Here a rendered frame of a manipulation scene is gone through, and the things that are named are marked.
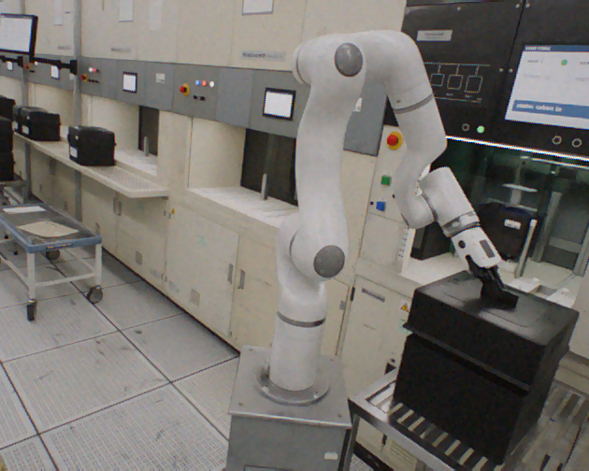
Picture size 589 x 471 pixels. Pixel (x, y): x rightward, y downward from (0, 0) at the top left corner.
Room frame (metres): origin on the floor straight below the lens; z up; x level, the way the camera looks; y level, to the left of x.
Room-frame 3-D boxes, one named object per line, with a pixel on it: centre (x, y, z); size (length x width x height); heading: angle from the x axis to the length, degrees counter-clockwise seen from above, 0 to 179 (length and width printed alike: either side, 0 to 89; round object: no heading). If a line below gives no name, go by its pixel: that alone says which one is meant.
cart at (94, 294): (2.72, 1.67, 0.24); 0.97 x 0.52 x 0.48; 50
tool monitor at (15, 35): (3.44, 2.08, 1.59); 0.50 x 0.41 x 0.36; 137
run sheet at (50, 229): (2.58, 1.56, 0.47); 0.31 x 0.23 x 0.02; 69
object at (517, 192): (1.90, -0.94, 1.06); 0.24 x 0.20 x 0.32; 47
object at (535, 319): (0.94, -0.49, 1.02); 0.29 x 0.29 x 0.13; 47
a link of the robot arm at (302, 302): (0.97, -0.03, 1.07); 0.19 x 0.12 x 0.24; 21
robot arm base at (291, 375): (0.94, -0.04, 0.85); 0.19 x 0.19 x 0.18
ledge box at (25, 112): (4.02, 2.48, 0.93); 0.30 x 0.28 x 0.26; 50
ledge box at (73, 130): (3.21, 1.60, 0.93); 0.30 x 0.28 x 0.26; 44
